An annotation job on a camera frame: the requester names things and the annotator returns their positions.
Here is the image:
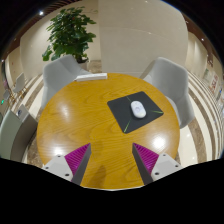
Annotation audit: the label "red white poster sign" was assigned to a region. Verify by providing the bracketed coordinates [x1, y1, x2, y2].
[209, 73, 220, 95]

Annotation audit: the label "grey waste bin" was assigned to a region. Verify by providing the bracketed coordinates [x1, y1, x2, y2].
[0, 104, 39, 164]

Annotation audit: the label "small white chair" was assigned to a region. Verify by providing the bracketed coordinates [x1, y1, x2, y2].
[1, 88, 13, 105]
[12, 72, 27, 96]

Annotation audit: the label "white power strip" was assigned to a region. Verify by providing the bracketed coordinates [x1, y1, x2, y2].
[75, 72, 109, 83]

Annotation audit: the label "white cartoon-print computer mouse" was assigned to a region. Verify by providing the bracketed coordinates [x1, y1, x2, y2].
[129, 100, 148, 120]

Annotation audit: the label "green leafy potted plant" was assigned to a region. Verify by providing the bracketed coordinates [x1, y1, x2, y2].
[41, 6, 97, 65]

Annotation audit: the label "grey shell chair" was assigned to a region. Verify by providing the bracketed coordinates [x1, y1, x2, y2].
[139, 56, 196, 130]
[40, 54, 91, 110]

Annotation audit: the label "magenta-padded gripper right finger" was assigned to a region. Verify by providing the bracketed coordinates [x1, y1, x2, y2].
[131, 142, 184, 186]

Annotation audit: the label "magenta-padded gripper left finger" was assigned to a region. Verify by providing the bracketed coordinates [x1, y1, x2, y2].
[41, 142, 92, 186]

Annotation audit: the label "black mouse pad green lines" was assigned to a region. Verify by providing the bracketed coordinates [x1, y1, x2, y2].
[106, 90, 165, 135]

